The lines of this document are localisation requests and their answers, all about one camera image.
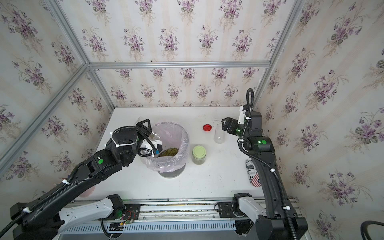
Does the clear plastic jar of beans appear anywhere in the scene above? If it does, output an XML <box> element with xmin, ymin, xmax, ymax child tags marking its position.
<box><xmin>214</xmin><ymin>122</ymin><xmax>226</xmax><ymax>144</ymax></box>

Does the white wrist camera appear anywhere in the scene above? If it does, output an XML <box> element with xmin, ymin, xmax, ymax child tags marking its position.
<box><xmin>138</xmin><ymin>143</ymin><xmax>163</xmax><ymax>158</ymax></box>
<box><xmin>238</xmin><ymin>105</ymin><xmax>248</xmax><ymax>125</ymax></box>

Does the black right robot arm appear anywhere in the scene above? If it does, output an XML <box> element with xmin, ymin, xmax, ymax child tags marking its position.
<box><xmin>222</xmin><ymin>88</ymin><xmax>308</xmax><ymax>240</ymax></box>

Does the aluminium mounting rail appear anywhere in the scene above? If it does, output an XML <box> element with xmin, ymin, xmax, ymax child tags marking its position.
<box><xmin>60</xmin><ymin>197</ymin><xmax>246</xmax><ymax>223</ymax></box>

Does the pink cup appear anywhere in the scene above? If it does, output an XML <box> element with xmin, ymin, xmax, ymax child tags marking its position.
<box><xmin>79</xmin><ymin>186</ymin><xmax>96</xmax><ymax>198</ymax></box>

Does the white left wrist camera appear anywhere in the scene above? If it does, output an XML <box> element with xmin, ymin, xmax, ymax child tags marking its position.
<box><xmin>138</xmin><ymin>143</ymin><xmax>163</xmax><ymax>158</ymax></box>

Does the mesh bin with pink bag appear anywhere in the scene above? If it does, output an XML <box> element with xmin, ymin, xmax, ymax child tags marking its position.
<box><xmin>141</xmin><ymin>122</ymin><xmax>190</xmax><ymax>179</ymax></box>

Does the white vented cable duct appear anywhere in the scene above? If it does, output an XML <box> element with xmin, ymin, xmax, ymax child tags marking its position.
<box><xmin>61</xmin><ymin>220</ymin><xmax>236</xmax><ymax>235</ymax></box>

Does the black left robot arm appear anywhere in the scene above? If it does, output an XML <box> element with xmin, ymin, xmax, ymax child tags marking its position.
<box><xmin>1</xmin><ymin>119</ymin><xmax>162</xmax><ymax>240</ymax></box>

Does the red jar lid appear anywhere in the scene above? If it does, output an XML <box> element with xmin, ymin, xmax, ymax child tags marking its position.
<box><xmin>203</xmin><ymin>124</ymin><xmax>212</xmax><ymax>132</ymax></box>

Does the printed can with flag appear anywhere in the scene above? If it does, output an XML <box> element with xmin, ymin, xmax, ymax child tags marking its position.
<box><xmin>245</xmin><ymin>159</ymin><xmax>262</xmax><ymax>188</ymax></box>

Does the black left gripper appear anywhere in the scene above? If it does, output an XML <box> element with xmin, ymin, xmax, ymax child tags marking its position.
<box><xmin>125</xmin><ymin>118</ymin><xmax>151</xmax><ymax>166</ymax></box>

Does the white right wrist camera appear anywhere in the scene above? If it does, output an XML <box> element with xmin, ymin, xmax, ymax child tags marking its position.
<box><xmin>238</xmin><ymin>105</ymin><xmax>248</xmax><ymax>125</ymax></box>

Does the clear jar with beans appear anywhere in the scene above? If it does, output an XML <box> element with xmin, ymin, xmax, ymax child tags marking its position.
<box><xmin>149</xmin><ymin>132</ymin><xmax>161</xmax><ymax>141</ymax></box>

